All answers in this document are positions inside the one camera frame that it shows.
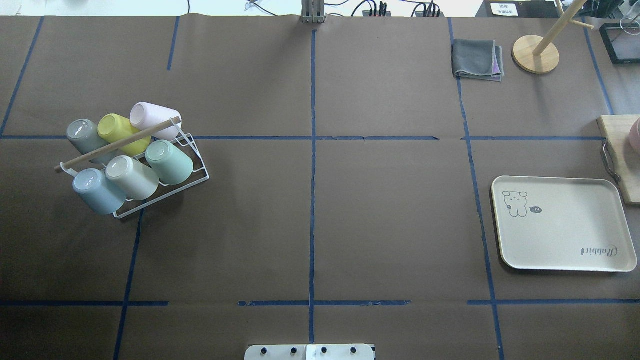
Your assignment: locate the green cup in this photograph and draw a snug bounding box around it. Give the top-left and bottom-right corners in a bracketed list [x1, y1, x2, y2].
[145, 139, 194, 186]

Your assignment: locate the cream rabbit tray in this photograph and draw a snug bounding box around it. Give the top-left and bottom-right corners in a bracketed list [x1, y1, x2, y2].
[491, 175, 638, 272]

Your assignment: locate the cream cup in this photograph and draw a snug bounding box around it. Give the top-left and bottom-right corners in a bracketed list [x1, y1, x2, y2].
[105, 155, 160, 201]

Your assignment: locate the pink cup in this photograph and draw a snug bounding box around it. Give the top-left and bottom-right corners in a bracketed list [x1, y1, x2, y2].
[129, 102, 182, 141]

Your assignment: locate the yellow cup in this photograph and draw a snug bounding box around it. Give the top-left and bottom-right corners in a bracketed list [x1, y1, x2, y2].
[97, 113, 151, 157]

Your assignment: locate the blue cup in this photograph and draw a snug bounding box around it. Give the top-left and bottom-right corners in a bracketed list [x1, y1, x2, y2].
[71, 168, 127, 215]

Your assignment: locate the grey cup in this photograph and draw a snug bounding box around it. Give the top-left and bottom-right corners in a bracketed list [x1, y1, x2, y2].
[66, 118, 110, 155]

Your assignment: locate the black power strip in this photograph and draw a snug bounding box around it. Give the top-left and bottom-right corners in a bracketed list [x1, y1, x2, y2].
[352, 0, 392, 18]

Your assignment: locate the grey folded cloth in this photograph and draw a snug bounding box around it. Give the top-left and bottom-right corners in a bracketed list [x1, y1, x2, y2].
[451, 38, 505, 82]

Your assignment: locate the wooden mug tree stand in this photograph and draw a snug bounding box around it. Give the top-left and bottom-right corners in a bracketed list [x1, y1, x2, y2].
[511, 0, 595, 75]

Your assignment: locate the wooden cutting board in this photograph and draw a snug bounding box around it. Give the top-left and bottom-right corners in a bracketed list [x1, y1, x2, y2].
[598, 114, 640, 206]

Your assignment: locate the pink bowl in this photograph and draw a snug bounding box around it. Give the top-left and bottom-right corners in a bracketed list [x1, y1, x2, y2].
[628, 118, 640, 155]

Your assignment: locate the black framed box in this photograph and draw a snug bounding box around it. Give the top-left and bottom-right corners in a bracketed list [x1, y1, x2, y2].
[599, 22, 640, 65]

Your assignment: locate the white wire cup rack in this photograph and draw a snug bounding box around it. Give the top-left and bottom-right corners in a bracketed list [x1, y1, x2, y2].
[55, 114, 210, 219]

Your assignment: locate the wooden rack handle rod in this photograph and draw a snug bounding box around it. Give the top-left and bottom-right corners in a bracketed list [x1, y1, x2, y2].
[54, 116, 182, 174]

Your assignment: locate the aluminium frame post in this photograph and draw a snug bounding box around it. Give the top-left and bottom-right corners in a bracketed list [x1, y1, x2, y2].
[301, 0, 326, 24]

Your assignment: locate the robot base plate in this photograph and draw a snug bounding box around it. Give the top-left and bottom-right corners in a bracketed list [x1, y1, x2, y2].
[244, 343, 377, 360]

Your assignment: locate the metal cutting board handle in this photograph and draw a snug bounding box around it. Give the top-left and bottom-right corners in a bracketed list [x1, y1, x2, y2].
[600, 137, 622, 183]

